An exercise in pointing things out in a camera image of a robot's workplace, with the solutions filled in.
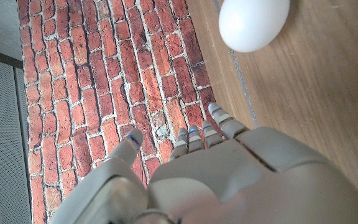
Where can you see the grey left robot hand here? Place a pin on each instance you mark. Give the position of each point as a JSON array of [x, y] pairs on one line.
[[228, 180]]

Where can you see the white light bulb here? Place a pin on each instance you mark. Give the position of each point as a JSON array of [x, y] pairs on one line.
[[250, 21]]

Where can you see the grey tape strip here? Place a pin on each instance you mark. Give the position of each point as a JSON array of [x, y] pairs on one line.
[[239, 74]]

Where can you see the red brick print backdrop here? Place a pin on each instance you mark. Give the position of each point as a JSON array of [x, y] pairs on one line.
[[104, 77]]

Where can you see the grey perforated panel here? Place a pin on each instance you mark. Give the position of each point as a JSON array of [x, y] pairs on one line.
[[2, 140]]

